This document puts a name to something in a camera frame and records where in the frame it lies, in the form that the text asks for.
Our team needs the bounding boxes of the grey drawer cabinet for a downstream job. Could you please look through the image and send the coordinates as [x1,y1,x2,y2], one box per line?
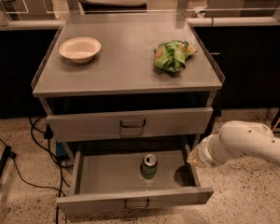
[33,12,224,155]

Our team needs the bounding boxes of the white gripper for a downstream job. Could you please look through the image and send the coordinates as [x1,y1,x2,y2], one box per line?
[187,133,231,168]

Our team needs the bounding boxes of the green chip bag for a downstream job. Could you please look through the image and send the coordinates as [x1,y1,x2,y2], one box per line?
[154,40,197,73]

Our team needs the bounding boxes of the black floor cables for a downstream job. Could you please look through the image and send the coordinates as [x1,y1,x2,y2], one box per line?
[0,115,73,224]

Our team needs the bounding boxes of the grey open lower drawer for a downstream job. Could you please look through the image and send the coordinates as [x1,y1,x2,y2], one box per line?
[57,142,214,215]

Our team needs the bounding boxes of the green soda can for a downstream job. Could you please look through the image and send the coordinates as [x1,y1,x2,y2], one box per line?
[140,154,158,179]

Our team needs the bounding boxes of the white paper bowl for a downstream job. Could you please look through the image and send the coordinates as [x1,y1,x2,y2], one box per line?
[59,37,102,63]

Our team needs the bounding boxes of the grey upper drawer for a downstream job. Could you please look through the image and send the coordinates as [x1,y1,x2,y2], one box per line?
[48,107,213,142]

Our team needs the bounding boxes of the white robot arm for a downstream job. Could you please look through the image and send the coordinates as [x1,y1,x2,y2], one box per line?
[187,120,280,168]

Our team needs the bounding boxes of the clear acrylic barrier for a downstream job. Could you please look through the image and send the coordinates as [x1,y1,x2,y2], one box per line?
[0,0,280,30]

